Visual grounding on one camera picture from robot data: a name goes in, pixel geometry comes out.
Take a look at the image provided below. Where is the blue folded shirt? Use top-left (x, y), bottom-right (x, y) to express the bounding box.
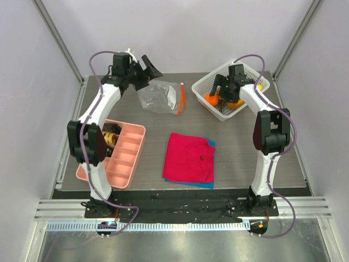
top-left (163, 138), bottom-right (217, 189)

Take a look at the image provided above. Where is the black white rolled cloth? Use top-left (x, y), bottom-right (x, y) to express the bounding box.
top-left (106, 146), bottom-right (113, 157)

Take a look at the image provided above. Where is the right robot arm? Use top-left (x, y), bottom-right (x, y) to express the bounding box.
top-left (209, 64), bottom-right (291, 216)

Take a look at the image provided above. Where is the fake brown longan bunch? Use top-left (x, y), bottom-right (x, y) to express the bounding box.
top-left (217, 100), bottom-right (227, 113)

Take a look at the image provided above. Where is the fake orange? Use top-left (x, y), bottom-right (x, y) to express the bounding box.
top-left (205, 93), bottom-right (220, 106)

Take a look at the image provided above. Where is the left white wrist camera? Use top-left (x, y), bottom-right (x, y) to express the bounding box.
top-left (125, 48), bottom-right (139, 63)

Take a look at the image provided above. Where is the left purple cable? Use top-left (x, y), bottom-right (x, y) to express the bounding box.
top-left (79, 50), bottom-right (140, 237)

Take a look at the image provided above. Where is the clear zip top bag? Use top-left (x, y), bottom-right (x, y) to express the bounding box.
top-left (137, 80), bottom-right (186, 115)

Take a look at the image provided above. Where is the white plastic basket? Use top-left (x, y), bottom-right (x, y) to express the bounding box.
top-left (191, 61), bottom-right (270, 122)

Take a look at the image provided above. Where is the dark brown rolled cloth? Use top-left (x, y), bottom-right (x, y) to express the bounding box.
top-left (102, 123), bottom-right (122, 134)

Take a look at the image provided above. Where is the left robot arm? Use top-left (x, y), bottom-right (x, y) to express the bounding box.
top-left (67, 50), bottom-right (162, 218)

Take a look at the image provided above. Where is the red folded shirt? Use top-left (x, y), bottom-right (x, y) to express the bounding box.
top-left (162, 133), bottom-right (217, 183)

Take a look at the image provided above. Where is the fake pineapple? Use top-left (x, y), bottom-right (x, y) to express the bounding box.
top-left (226, 99), bottom-right (245, 110)

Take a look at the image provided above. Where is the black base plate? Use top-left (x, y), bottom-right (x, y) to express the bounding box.
top-left (51, 188), bottom-right (311, 224)

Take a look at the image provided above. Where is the pink compartment tray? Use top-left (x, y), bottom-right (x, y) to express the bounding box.
top-left (75, 118), bottom-right (146, 189)

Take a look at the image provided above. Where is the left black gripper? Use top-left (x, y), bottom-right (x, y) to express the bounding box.
top-left (126, 56), bottom-right (163, 91)

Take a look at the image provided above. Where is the white slotted cable duct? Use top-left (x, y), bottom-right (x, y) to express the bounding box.
top-left (46, 220), bottom-right (250, 233)

